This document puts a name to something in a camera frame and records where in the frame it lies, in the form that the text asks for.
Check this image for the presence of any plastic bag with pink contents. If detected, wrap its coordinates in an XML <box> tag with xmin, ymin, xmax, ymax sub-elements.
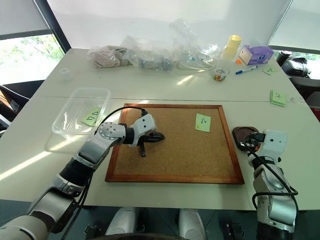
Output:
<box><xmin>86</xmin><ymin>44</ymin><xmax>134</xmax><ymax>69</ymax></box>

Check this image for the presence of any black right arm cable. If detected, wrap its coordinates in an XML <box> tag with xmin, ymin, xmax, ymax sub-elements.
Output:
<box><xmin>246</xmin><ymin>146</ymin><xmax>300</xmax><ymax>211</ymax></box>

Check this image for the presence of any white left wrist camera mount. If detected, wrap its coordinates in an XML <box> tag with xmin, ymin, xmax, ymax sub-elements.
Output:
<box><xmin>129</xmin><ymin>115</ymin><xmax>158</xmax><ymax>147</ymax></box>

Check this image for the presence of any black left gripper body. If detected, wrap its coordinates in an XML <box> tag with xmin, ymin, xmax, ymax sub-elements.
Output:
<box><xmin>137</xmin><ymin>129</ymin><xmax>158</xmax><ymax>148</ymax></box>

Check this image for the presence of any blue whiteboard marker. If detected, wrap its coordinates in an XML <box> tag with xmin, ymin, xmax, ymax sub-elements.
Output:
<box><xmin>234</xmin><ymin>65</ymin><xmax>259</xmax><ymax>76</ymax></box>

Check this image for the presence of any green sticky note pad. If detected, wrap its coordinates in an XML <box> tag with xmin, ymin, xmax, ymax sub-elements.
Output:
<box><xmin>269</xmin><ymin>88</ymin><xmax>287</xmax><ymax>108</ymax></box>

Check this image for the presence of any dark chair with wood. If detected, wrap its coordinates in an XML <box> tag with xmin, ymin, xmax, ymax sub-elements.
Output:
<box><xmin>0</xmin><ymin>84</ymin><xmax>31</xmax><ymax>137</ymax></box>

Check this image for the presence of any black bracket under table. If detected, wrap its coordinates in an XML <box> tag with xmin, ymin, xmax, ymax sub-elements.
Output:
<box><xmin>221</xmin><ymin>220</ymin><xmax>245</xmax><ymax>240</ymax></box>
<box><xmin>83</xmin><ymin>223</ymin><xmax>101</xmax><ymax>236</ymax></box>

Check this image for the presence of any clear plastic box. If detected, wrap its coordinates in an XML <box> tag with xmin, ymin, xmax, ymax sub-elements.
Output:
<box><xmin>51</xmin><ymin>87</ymin><xmax>112</xmax><ymax>136</ymax></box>

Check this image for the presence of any clear plastic bag with cable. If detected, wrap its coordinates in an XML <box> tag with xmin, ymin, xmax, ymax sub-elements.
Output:
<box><xmin>168</xmin><ymin>17</ymin><xmax>223</xmax><ymax>73</ymax></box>

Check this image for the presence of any green note with triangles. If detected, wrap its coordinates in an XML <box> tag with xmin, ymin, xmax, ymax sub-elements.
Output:
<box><xmin>80</xmin><ymin>107</ymin><xmax>103</xmax><ymax>126</ymax></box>

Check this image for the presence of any black window frame bar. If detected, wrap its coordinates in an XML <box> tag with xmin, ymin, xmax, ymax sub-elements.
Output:
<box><xmin>33</xmin><ymin>0</ymin><xmax>73</xmax><ymax>55</ymax></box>

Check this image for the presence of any black office chair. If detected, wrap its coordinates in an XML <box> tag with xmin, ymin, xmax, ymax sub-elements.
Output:
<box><xmin>275</xmin><ymin>49</ymin><xmax>320</xmax><ymax>109</ymax></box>

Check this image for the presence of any dark brown tray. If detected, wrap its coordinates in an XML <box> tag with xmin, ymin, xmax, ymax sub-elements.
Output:
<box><xmin>232</xmin><ymin>125</ymin><xmax>261</xmax><ymax>152</ymax></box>

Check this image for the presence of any green note with scribble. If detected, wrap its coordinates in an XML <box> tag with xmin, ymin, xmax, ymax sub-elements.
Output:
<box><xmin>260</xmin><ymin>66</ymin><xmax>279</xmax><ymax>76</ymax></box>

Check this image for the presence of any white rounded robot leg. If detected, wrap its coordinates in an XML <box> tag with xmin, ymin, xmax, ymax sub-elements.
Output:
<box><xmin>178</xmin><ymin>208</ymin><xmax>201</xmax><ymax>239</ymax></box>
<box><xmin>105</xmin><ymin>206</ymin><xmax>141</xmax><ymax>237</ymax></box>

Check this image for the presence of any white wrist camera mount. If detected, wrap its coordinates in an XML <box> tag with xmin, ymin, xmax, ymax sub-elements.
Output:
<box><xmin>129</xmin><ymin>115</ymin><xmax>158</xmax><ymax>147</ymax></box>
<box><xmin>258</xmin><ymin>129</ymin><xmax>289</xmax><ymax>161</ymax></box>

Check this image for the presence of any plastic bag with grey contents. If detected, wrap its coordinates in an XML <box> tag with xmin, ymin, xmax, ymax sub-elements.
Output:
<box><xmin>120</xmin><ymin>34</ymin><xmax>176</xmax><ymax>74</ymax></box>

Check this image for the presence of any pale yellow cup stack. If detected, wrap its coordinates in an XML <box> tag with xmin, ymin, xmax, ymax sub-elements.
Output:
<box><xmin>219</xmin><ymin>34</ymin><xmax>243</xmax><ymax>61</ymax></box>

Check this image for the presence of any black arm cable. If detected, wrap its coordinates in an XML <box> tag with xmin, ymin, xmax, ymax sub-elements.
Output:
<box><xmin>246</xmin><ymin>146</ymin><xmax>300</xmax><ymax>211</ymax></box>
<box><xmin>60</xmin><ymin>106</ymin><xmax>151</xmax><ymax>240</ymax></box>

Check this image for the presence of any green note marked 2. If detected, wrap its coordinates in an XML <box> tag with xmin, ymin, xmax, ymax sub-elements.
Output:
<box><xmin>194</xmin><ymin>112</ymin><xmax>212</xmax><ymax>132</ymax></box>

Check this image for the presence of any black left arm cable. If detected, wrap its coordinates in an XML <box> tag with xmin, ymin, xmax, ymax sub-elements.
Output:
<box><xmin>60</xmin><ymin>106</ymin><xmax>151</xmax><ymax>240</ymax></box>

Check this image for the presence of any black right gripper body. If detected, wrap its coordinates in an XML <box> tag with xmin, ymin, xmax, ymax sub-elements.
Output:
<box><xmin>246</xmin><ymin>131</ymin><xmax>266</xmax><ymax>151</ymax></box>

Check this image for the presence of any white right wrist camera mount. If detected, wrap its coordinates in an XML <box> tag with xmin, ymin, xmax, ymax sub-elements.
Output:
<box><xmin>258</xmin><ymin>129</ymin><xmax>289</xmax><ymax>161</ymax></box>

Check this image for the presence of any small clear plastic cup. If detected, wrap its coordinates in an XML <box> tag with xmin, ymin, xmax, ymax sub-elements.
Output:
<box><xmin>58</xmin><ymin>67</ymin><xmax>73</xmax><ymax>81</ymax></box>

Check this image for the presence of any wood-framed cork board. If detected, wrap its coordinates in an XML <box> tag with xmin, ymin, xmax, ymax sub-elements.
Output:
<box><xmin>104</xmin><ymin>103</ymin><xmax>246</xmax><ymax>185</ymax></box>

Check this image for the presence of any purple tissue box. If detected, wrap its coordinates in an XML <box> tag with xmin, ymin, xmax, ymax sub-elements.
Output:
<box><xmin>237</xmin><ymin>44</ymin><xmax>275</xmax><ymax>66</ymax></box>

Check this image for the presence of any clear cup of coloured pushpins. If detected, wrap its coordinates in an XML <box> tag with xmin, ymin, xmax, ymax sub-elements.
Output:
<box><xmin>212</xmin><ymin>67</ymin><xmax>230</xmax><ymax>82</ymax></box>

